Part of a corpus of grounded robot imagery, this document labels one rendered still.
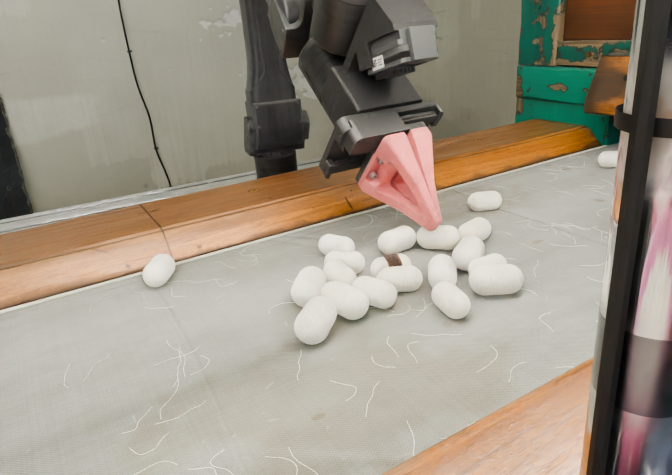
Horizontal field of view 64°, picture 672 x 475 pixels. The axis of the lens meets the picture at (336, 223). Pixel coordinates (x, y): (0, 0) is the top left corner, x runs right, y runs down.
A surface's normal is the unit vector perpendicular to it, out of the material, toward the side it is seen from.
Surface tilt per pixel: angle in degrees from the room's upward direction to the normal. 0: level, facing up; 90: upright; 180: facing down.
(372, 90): 40
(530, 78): 90
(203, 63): 90
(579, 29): 90
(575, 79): 90
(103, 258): 45
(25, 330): 0
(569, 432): 0
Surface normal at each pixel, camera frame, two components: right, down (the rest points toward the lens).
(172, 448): -0.07, -0.93
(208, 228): 0.32, -0.47
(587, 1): -0.85, 0.24
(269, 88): 0.34, 0.26
